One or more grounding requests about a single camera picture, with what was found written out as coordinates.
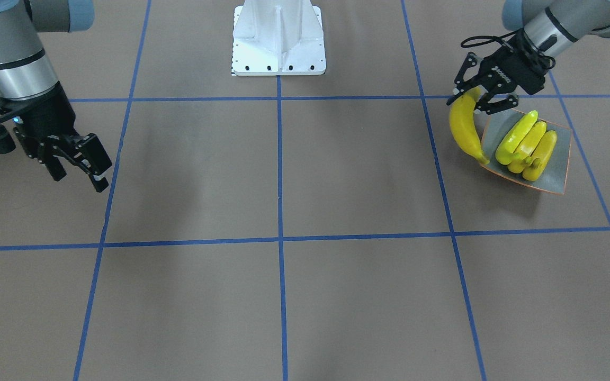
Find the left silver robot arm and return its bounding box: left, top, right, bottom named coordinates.
left=447, top=1, right=610, bottom=115

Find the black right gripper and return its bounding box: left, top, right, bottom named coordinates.
left=14, top=85, right=112, bottom=193

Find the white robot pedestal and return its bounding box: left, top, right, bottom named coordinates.
left=231, top=1, right=327, bottom=76

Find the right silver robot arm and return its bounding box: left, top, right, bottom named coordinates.
left=0, top=1, right=112, bottom=192

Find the ripe yellow banana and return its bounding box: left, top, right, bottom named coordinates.
left=522, top=130, right=558, bottom=182

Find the yellow-green banana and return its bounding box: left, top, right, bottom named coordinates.
left=495, top=110, right=539, bottom=166
left=507, top=120, right=547, bottom=174

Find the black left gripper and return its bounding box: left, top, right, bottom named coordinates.
left=446, top=30, right=549, bottom=115

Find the grey square plate orange rim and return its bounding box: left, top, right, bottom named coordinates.
left=481, top=109, right=573, bottom=195

